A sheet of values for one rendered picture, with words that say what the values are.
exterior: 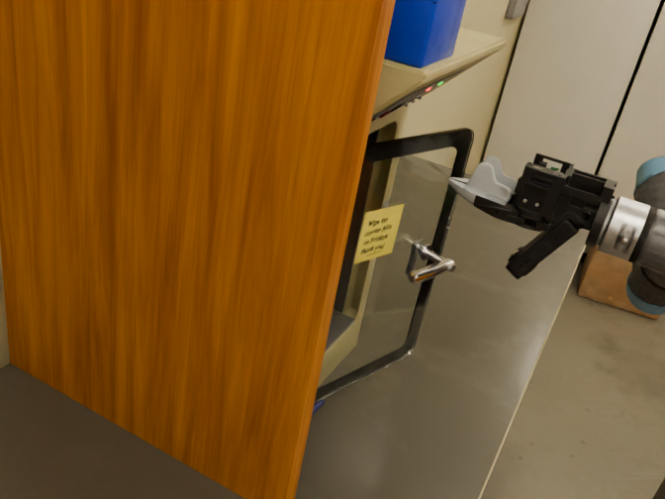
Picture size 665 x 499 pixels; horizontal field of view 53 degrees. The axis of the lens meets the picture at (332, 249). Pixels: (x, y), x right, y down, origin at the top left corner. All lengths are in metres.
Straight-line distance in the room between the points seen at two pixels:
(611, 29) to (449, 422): 2.90
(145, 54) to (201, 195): 0.15
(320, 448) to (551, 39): 3.07
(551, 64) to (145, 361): 3.19
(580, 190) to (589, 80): 2.90
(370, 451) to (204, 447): 0.25
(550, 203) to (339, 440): 0.46
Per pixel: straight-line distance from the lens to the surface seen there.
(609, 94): 3.80
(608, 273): 3.66
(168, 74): 0.72
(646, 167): 1.08
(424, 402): 1.13
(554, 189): 0.89
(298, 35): 0.62
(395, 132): 1.00
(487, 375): 1.24
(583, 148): 3.86
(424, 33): 0.67
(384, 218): 0.88
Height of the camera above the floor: 1.65
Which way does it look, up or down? 28 degrees down
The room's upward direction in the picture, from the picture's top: 11 degrees clockwise
